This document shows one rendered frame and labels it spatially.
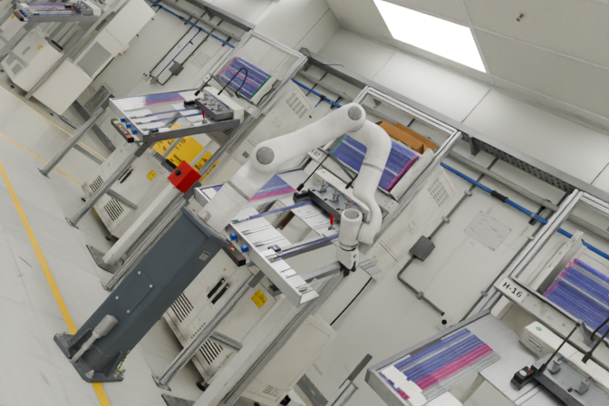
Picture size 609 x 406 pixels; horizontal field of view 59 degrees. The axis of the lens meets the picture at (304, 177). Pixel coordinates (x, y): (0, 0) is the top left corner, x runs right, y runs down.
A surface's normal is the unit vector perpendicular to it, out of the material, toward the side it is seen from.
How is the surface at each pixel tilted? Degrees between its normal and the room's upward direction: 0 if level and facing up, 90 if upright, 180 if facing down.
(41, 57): 90
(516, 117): 90
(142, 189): 90
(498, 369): 44
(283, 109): 90
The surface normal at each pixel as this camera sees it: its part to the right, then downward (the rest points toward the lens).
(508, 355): 0.13, -0.88
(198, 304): -0.48, -0.50
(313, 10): 0.58, 0.44
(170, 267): -0.26, -0.32
